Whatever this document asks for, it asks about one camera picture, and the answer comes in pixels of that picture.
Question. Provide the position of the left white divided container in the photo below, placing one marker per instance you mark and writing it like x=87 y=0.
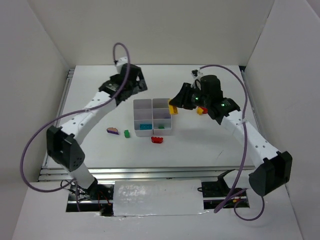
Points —
x=142 y=114

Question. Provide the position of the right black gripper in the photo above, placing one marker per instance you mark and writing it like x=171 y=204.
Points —
x=186 y=95

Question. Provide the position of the right white divided container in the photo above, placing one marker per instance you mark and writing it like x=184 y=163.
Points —
x=159 y=109

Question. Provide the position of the teal lego brick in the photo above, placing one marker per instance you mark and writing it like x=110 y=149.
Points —
x=144 y=127

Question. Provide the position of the small green lego brick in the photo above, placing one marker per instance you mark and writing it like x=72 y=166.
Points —
x=127 y=133

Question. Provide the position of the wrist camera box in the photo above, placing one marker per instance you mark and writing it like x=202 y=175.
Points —
x=196 y=75
x=120 y=62

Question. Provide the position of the yellow and lime lego stack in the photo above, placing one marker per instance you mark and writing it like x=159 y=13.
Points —
x=173 y=110

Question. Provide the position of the white taped front panel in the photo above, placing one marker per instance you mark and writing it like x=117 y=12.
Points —
x=157 y=198

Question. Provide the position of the yellow small lego brick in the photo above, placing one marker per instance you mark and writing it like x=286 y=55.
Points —
x=199 y=111

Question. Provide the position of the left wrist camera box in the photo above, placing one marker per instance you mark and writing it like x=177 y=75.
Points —
x=120 y=62

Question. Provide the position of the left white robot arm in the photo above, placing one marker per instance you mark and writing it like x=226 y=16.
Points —
x=64 y=142

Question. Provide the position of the red round lego brick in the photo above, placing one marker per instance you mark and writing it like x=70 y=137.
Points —
x=204 y=110

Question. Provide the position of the purple arched lego with print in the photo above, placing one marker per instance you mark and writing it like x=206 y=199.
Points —
x=112 y=130

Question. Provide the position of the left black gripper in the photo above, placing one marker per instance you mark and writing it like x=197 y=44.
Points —
x=139 y=83

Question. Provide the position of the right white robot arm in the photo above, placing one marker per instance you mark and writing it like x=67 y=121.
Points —
x=272 y=167

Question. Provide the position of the white divided container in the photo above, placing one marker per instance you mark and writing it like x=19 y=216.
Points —
x=159 y=109
x=142 y=114

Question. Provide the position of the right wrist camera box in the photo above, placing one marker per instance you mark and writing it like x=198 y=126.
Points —
x=196 y=75

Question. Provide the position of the aluminium table rail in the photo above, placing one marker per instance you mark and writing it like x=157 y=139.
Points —
x=167 y=173

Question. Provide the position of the red arched lego brick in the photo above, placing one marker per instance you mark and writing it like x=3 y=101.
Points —
x=157 y=140

